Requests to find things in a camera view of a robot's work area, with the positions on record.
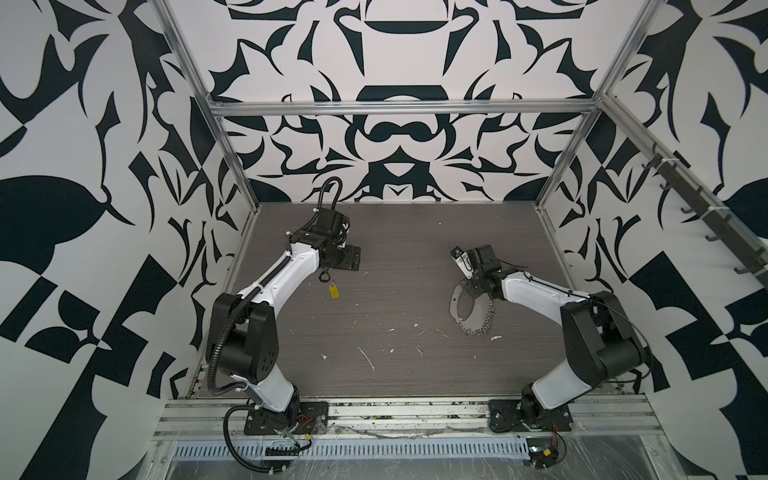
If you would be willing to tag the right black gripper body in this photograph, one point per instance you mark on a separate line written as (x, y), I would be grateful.
(474, 286)

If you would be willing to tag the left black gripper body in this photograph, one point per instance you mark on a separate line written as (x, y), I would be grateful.
(344, 257)

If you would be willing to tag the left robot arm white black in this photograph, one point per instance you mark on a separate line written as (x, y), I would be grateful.
(243, 344)

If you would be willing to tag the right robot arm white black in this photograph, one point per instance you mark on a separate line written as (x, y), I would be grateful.
(600, 342)

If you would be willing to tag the small circuit board green led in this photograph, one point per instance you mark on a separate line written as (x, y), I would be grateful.
(545, 454)

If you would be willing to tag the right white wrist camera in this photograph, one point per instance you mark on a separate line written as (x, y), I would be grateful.
(463, 262)

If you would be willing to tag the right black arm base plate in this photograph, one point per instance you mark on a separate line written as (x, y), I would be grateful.
(524, 415)

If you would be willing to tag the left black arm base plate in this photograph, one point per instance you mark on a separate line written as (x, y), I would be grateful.
(299, 418)

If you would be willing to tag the white slotted cable duct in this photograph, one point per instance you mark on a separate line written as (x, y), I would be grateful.
(452, 448)

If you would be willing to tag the aluminium frame rails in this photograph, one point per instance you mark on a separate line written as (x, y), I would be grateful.
(513, 123)

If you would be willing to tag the black wall hook rail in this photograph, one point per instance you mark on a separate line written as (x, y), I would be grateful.
(701, 204)

